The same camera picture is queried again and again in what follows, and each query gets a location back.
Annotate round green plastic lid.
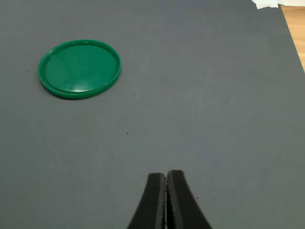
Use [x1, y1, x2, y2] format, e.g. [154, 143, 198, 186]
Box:
[38, 39, 122, 100]

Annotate dark grey table mat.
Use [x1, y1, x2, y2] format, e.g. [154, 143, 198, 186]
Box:
[0, 0, 305, 229]

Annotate white tape piece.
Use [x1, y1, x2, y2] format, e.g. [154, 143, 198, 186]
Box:
[252, 0, 279, 10]

